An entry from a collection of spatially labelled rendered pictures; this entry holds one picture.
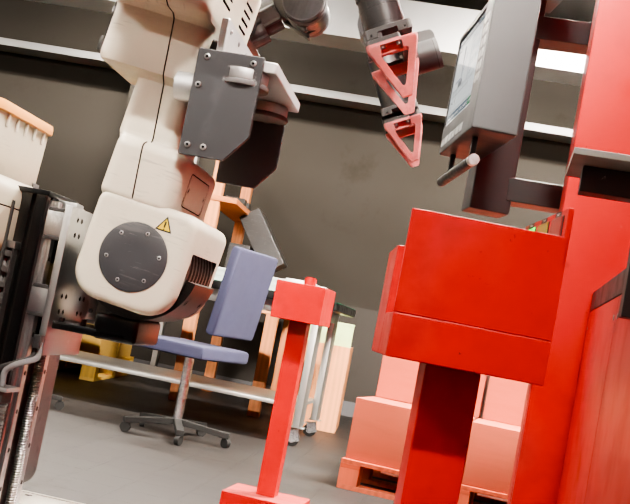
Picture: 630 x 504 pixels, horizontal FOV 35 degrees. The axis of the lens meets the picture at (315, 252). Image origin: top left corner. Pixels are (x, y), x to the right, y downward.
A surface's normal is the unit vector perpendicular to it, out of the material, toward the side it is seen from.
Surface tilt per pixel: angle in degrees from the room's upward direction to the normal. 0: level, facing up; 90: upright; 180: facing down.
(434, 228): 90
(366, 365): 90
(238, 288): 98
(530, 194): 90
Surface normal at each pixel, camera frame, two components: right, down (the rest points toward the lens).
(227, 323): 0.84, 0.27
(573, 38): -0.18, -0.11
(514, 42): 0.06, -0.06
